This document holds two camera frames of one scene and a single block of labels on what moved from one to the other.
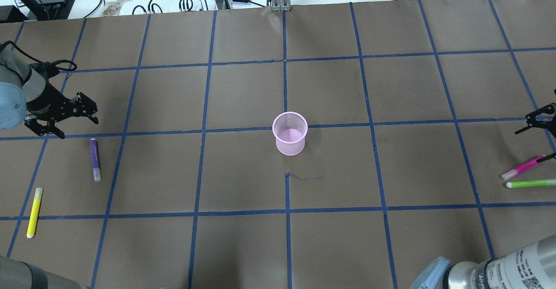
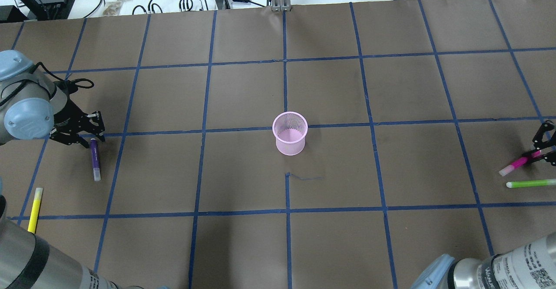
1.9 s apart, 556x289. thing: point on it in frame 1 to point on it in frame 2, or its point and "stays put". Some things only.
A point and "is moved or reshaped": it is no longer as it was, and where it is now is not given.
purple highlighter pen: x=95 y=159 stays put
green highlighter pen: x=531 y=183 stays put
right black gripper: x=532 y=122 to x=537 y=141
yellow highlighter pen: x=34 y=213 stays put
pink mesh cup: x=290 y=128 stays put
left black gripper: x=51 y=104 to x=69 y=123
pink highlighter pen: x=512 y=172 is moved or reshaped
